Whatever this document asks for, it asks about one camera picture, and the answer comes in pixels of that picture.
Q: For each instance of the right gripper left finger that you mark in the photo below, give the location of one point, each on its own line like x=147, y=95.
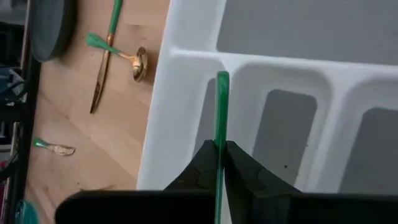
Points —
x=199, y=174

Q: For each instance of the white plastic cutlery organizer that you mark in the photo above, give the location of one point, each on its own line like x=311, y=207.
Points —
x=192, y=31

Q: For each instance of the teal translucent plate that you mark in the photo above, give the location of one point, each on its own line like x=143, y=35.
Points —
x=26, y=214

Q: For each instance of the dark grey plate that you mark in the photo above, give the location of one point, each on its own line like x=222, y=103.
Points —
x=49, y=28

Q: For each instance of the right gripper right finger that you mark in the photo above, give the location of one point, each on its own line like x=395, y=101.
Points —
x=242, y=177

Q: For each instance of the black aluminium table frame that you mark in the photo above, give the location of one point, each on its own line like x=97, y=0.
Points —
x=25, y=130

